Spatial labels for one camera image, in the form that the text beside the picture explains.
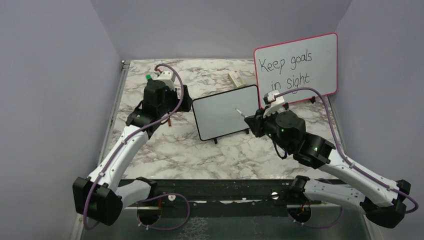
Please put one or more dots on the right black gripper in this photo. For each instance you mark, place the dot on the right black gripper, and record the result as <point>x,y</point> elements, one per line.
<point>256,121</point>

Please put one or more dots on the pink framed whiteboard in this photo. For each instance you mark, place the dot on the pink framed whiteboard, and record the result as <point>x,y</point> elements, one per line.
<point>290,66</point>

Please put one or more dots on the black framed whiteboard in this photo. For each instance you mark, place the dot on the black framed whiteboard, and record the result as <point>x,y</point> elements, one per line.
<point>215,115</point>

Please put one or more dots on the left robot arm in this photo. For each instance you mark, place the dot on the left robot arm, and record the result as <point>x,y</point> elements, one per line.
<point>98,197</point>

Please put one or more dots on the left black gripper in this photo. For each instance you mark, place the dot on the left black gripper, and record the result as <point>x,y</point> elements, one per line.
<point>174,94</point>

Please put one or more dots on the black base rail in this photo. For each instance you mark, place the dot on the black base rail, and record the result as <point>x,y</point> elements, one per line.
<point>208,198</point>

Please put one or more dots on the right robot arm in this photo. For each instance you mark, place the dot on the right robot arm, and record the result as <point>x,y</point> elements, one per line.
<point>378,198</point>

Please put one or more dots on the aluminium side rail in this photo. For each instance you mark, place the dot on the aluminium side rail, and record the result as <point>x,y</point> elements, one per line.
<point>114,111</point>

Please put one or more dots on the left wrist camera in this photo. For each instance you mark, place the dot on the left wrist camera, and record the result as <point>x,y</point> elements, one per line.
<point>168,77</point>

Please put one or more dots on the white red marker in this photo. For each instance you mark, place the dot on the white red marker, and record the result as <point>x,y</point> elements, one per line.
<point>241,113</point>

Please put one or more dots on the white whiteboard eraser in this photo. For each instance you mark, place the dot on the white whiteboard eraser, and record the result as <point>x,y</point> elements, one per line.
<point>236,79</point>

